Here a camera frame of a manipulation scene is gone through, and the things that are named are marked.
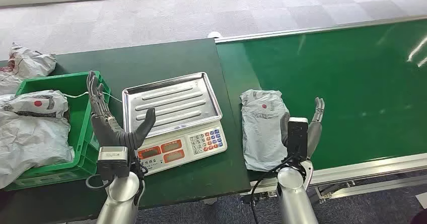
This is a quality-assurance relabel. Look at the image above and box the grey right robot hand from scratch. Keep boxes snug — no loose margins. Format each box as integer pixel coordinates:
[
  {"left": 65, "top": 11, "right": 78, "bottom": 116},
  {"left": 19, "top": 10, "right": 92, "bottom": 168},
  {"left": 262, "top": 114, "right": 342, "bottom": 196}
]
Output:
[{"left": 280, "top": 97, "right": 326, "bottom": 160}]

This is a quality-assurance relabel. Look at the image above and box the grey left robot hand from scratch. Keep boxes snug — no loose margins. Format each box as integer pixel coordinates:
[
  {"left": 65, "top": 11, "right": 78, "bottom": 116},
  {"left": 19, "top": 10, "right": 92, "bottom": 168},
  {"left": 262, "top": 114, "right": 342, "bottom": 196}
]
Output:
[{"left": 86, "top": 70, "right": 157, "bottom": 151}]

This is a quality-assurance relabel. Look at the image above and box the grey poly mailer package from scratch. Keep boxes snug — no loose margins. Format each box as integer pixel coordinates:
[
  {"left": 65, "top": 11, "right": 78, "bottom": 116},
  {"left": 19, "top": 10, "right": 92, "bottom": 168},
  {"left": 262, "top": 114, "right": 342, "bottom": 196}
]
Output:
[{"left": 240, "top": 89, "right": 290, "bottom": 173}]

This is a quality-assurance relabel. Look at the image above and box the large crumpled grey package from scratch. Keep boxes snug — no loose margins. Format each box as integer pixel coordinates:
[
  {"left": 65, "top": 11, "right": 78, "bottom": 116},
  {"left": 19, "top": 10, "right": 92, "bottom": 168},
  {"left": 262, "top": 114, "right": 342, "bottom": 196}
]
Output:
[{"left": 0, "top": 110, "right": 75, "bottom": 190}]

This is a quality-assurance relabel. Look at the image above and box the small grey red-dot package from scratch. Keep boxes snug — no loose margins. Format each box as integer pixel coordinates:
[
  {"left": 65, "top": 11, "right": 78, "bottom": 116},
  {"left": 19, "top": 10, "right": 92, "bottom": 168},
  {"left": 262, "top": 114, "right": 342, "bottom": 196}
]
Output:
[{"left": 0, "top": 90, "right": 70, "bottom": 119}]

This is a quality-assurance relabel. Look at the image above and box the grey package with red print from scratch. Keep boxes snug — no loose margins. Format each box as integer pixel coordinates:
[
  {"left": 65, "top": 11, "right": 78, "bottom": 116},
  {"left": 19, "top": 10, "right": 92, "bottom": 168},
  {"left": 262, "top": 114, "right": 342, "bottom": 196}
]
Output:
[{"left": 0, "top": 42, "right": 57, "bottom": 96}]

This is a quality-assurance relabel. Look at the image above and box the green plastic crate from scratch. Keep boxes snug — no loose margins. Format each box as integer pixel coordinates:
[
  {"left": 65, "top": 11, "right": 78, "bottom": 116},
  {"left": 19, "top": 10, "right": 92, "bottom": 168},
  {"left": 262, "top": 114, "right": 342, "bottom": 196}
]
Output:
[{"left": 3, "top": 70, "right": 111, "bottom": 192}]

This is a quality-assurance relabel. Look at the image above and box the white electronic scale steel tray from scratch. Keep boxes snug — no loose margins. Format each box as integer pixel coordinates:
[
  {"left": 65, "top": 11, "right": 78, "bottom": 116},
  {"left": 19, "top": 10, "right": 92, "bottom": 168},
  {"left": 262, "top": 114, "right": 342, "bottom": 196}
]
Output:
[{"left": 122, "top": 71, "right": 228, "bottom": 177}]

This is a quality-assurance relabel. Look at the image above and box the dark green table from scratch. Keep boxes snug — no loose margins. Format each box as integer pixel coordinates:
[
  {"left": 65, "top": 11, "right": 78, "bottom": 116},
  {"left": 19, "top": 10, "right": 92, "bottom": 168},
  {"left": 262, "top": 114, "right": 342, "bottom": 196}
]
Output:
[{"left": 0, "top": 38, "right": 251, "bottom": 224}]

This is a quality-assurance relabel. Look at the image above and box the white flat floor object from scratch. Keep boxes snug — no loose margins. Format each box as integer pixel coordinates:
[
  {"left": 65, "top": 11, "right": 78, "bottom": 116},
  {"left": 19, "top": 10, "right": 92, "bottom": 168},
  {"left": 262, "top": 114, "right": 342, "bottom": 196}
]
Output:
[{"left": 415, "top": 192, "right": 427, "bottom": 210}]

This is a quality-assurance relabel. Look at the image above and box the dark red floor object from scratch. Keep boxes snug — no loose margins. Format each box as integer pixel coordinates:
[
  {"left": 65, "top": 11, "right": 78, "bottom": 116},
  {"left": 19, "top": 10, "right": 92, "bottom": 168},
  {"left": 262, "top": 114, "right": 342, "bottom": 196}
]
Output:
[{"left": 410, "top": 209, "right": 427, "bottom": 224}]

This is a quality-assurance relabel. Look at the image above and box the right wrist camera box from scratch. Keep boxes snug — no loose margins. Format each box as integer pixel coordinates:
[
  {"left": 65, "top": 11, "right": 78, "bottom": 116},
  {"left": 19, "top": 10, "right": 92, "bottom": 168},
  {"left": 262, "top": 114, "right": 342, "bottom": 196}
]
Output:
[{"left": 287, "top": 117, "right": 309, "bottom": 163}]

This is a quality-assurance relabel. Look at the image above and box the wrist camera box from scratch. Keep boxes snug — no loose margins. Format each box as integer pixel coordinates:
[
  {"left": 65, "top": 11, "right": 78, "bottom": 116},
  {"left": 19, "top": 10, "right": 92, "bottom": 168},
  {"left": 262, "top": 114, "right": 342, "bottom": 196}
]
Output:
[
  {"left": 97, "top": 146, "right": 131, "bottom": 182},
  {"left": 287, "top": 117, "right": 309, "bottom": 163}
]

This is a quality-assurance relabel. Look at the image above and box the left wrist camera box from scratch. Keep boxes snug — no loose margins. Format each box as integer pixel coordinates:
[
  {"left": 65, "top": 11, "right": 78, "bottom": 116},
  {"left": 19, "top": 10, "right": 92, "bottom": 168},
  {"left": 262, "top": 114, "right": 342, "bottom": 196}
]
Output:
[{"left": 97, "top": 146, "right": 131, "bottom": 182}]

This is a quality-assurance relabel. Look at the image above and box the thin white string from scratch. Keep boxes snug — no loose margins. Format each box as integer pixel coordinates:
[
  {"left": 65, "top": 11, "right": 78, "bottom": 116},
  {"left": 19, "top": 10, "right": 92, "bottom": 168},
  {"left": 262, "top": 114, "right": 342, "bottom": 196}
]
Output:
[{"left": 63, "top": 92, "right": 123, "bottom": 103}]

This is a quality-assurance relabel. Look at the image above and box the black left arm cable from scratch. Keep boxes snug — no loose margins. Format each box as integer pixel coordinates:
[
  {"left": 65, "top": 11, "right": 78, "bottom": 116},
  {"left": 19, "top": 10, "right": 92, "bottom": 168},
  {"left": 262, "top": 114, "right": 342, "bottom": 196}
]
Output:
[{"left": 85, "top": 174, "right": 112, "bottom": 191}]

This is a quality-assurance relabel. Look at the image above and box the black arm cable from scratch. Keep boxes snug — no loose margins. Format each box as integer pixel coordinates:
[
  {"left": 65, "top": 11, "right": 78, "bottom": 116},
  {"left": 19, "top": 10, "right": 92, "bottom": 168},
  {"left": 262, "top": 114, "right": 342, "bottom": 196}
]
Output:
[
  {"left": 85, "top": 174, "right": 112, "bottom": 191},
  {"left": 249, "top": 154, "right": 298, "bottom": 224}
]

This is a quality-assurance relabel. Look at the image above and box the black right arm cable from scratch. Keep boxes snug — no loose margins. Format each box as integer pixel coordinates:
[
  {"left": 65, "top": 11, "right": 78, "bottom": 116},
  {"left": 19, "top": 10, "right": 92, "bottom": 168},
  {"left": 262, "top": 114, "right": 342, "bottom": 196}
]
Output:
[{"left": 249, "top": 154, "right": 298, "bottom": 224}]

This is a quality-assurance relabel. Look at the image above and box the green belt conveyor aluminium frame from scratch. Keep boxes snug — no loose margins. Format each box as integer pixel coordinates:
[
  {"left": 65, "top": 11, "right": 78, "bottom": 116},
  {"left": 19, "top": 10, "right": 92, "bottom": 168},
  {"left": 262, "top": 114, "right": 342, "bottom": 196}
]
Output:
[{"left": 215, "top": 15, "right": 427, "bottom": 205}]

